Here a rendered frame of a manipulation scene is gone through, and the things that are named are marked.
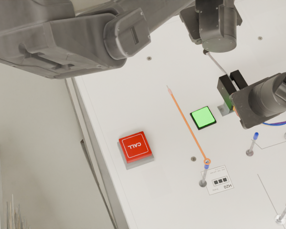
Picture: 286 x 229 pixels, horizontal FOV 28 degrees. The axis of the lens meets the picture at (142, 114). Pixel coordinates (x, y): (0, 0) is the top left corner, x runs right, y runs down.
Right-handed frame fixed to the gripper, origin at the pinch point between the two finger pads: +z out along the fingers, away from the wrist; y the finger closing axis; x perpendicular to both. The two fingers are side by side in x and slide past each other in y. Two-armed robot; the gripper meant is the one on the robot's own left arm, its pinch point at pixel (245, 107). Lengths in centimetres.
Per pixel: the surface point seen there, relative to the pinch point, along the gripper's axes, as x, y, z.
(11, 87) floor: 41, -36, 111
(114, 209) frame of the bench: -10, -26, 46
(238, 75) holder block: 6.1, 1.6, 0.4
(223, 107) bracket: 1.7, -1.2, 8.0
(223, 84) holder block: 5.7, -1.9, 0.2
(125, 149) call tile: 2.3, -23.1, 4.9
